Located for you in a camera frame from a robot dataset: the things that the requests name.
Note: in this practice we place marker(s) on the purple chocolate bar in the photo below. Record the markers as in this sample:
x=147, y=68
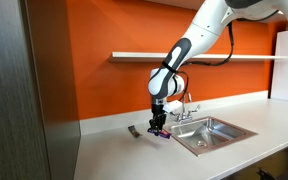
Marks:
x=162, y=134

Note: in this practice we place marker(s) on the black chair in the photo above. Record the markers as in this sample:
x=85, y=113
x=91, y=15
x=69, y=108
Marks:
x=280, y=174

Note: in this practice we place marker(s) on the dark wood cabinet panel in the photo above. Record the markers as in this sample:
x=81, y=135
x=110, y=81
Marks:
x=24, y=90

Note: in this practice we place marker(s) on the white counter backsplash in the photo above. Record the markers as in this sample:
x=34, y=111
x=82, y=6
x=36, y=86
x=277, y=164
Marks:
x=117, y=121

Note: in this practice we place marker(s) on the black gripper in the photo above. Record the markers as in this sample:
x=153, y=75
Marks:
x=158, y=115

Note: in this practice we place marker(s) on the high white wall shelf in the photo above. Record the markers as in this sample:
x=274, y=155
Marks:
x=180, y=3

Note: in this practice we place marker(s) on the stainless steel sink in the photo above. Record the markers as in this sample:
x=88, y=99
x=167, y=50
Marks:
x=214, y=135

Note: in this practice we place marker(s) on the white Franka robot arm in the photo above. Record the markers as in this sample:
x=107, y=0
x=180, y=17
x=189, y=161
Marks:
x=200, y=36

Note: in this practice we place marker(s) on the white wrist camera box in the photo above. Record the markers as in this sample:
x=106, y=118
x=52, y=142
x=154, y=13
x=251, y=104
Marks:
x=172, y=106

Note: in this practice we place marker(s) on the dark brown snack bar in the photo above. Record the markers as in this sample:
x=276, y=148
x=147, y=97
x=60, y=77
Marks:
x=134, y=131

